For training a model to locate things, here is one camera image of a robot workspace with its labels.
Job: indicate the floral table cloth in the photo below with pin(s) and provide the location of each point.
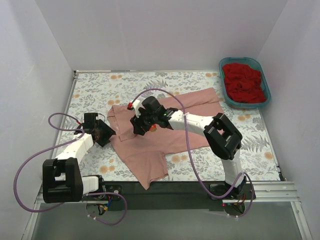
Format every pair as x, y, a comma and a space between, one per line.
98, 91

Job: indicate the red t shirt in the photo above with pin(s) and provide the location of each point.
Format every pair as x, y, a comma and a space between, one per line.
243, 83

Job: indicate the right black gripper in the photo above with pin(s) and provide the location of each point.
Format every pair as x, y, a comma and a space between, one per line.
139, 124

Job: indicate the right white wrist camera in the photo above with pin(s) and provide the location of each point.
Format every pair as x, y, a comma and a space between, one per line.
135, 105

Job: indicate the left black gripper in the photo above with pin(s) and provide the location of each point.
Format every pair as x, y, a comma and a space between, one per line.
105, 135

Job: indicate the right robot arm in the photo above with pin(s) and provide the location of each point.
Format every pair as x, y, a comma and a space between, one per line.
222, 136

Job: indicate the pink t shirt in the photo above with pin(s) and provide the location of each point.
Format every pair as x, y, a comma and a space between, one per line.
145, 155

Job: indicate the aluminium frame rail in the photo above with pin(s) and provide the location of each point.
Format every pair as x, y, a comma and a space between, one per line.
275, 214

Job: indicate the teal plastic basket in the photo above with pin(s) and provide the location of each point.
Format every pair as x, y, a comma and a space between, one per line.
254, 65

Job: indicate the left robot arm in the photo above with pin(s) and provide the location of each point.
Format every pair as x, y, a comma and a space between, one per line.
61, 177

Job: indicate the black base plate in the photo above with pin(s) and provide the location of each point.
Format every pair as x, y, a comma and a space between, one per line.
168, 195

